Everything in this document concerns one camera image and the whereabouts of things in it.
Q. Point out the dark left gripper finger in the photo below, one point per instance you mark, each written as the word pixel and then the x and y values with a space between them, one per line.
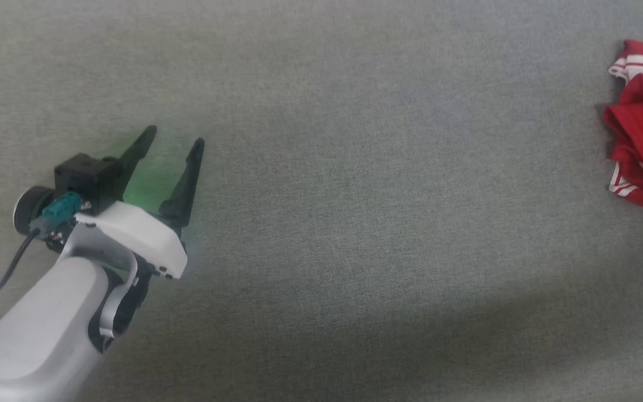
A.
pixel 134 159
pixel 185 184

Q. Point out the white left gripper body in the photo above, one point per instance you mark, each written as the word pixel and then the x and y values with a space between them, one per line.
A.
pixel 137 234

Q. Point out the grey fabric sofa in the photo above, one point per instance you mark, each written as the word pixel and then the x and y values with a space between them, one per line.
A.
pixel 383 223

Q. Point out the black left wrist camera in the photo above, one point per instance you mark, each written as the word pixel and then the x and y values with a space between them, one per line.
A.
pixel 87 178

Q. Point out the teal left camera connector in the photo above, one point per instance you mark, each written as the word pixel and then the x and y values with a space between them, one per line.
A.
pixel 56 211

